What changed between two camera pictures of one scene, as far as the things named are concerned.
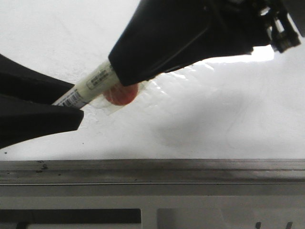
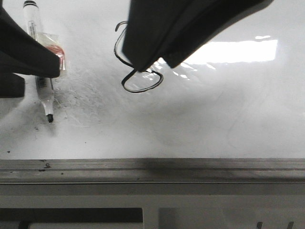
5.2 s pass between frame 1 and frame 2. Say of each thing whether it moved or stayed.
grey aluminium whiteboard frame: stayed
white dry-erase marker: moved
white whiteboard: stayed
